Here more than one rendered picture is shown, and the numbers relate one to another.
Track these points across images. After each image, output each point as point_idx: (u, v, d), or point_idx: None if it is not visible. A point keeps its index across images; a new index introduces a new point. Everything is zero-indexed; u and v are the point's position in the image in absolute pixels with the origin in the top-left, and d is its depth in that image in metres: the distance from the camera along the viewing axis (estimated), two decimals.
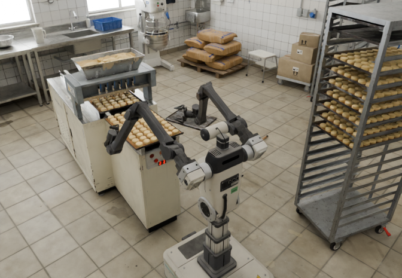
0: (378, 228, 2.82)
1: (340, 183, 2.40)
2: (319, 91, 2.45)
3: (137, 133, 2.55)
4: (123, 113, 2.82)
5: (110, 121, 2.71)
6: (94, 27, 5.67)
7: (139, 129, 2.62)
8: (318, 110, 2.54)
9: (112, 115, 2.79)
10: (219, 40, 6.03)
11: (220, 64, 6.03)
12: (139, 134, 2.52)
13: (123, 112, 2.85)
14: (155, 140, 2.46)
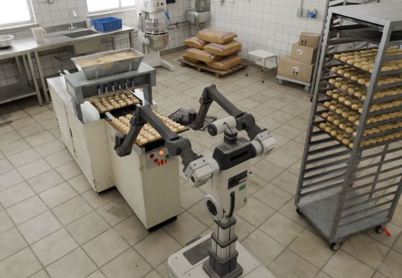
0: (378, 228, 2.82)
1: (340, 183, 2.40)
2: (319, 91, 2.45)
3: (142, 131, 2.47)
4: (128, 115, 2.76)
5: (115, 123, 2.65)
6: (94, 27, 5.67)
7: (144, 128, 2.54)
8: (318, 110, 2.54)
9: (116, 118, 2.72)
10: (219, 40, 6.03)
11: (220, 64, 6.03)
12: (143, 132, 2.43)
13: (127, 115, 2.79)
14: (160, 137, 2.36)
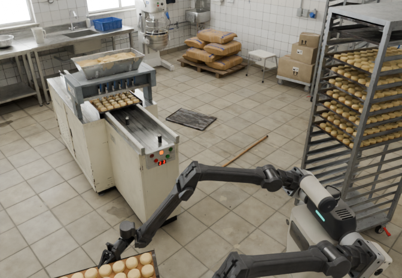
0: (378, 228, 2.82)
1: (340, 183, 2.40)
2: (319, 91, 2.45)
3: None
4: None
5: None
6: (94, 27, 5.67)
7: None
8: (318, 110, 2.54)
9: None
10: (219, 40, 6.03)
11: (220, 64, 6.03)
12: None
13: None
14: None
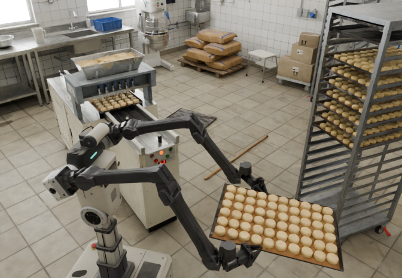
0: (378, 228, 2.82)
1: (340, 183, 2.40)
2: (319, 91, 2.45)
3: (256, 202, 1.75)
4: (328, 225, 1.65)
5: (314, 204, 1.78)
6: (94, 27, 5.67)
7: (267, 212, 1.71)
8: (318, 110, 2.54)
9: (329, 213, 1.72)
10: (219, 40, 6.03)
11: (220, 64, 6.03)
12: (250, 199, 1.76)
13: (334, 228, 1.64)
14: (222, 201, 1.74)
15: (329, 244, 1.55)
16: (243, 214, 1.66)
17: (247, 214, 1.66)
